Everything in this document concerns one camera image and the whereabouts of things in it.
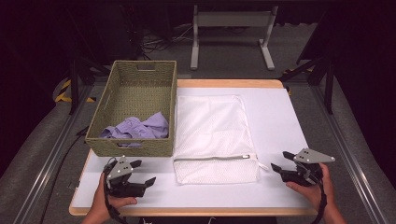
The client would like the black metal stand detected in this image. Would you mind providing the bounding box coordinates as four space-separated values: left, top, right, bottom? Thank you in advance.
277 55 336 116
65 54 112 116

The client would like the person's right hand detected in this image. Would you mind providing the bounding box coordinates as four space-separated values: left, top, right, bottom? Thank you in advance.
285 162 338 213

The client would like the aluminium floor rail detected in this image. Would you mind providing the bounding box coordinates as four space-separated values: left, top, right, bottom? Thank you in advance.
309 83 390 224
11 83 95 224

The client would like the white mesh laundry bag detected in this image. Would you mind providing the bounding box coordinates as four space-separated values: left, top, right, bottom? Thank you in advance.
172 94 270 186

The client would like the yellow black hazard tape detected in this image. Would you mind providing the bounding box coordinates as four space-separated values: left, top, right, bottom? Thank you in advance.
54 78 97 104

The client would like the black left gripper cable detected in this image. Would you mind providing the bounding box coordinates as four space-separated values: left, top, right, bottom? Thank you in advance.
102 157 129 224

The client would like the grey metal table frame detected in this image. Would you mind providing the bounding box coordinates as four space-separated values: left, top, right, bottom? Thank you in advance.
190 4 279 72

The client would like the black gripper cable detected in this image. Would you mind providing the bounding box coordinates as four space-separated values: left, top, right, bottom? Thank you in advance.
102 157 129 224
311 174 329 224

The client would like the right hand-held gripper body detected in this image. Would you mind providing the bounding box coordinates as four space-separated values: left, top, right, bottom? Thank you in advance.
279 147 336 188

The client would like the green woven basket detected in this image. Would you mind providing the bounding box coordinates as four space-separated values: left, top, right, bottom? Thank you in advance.
84 60 178 158

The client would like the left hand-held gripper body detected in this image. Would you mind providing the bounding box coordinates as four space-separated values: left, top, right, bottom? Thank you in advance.
104 155 148 199

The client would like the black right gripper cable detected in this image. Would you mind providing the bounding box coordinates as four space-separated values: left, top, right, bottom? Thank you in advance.
311 174 329 224

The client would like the tangle of floor cables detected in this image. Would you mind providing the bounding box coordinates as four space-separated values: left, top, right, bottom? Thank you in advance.
138 22 194 60

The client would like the black floor cable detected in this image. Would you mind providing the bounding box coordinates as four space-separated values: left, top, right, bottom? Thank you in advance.
38 125 91 224

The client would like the purple garment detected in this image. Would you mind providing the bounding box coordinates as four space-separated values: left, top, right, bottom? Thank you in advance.
99 111 170 148

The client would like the person's left hand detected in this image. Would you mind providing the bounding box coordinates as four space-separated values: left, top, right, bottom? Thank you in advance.
92 172 138 218

